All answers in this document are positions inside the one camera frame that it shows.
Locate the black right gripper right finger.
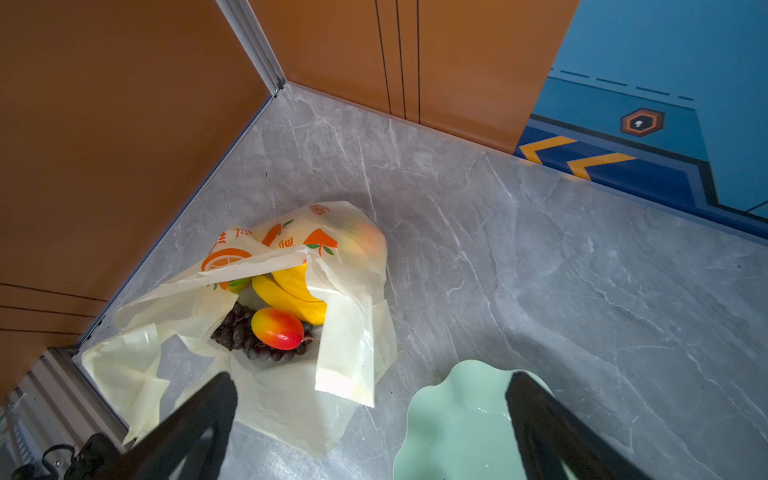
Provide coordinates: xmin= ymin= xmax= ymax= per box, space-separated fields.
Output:
xmin=505 ymin=371 xmax=648 ymax=479

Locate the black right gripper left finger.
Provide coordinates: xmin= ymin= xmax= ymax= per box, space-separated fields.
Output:
xmin=98 ymin=372 xmax=238 ymax=479

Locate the dark purple grape bunch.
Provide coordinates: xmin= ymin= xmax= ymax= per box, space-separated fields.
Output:
xmin=211 ymin=302 xmax=315 ymax=362

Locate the cream plastic bag orange print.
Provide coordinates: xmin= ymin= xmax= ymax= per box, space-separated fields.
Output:
xmin=81 ymin=201 xmax=397 ymax=456

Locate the red yellow mango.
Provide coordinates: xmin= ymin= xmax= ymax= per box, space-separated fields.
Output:
xmin=250 ymin=308 xmax=305 ymax=351

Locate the yellow banana bunch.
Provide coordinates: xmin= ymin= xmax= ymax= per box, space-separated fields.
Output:
xmin=251 ymin=263 xmax=327 ymax=326

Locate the light green fruit plate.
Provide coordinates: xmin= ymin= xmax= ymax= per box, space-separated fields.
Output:
xmin=392 ymin=359 xmax=577 ymax=480

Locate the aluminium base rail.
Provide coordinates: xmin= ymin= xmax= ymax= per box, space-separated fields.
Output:
xmin=1 ymin=347 xmax=127 ymax=479

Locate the aluminium corner post left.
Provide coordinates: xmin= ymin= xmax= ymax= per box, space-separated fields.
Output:
xmin=216 ymin=0 xmax=287 ymax=96

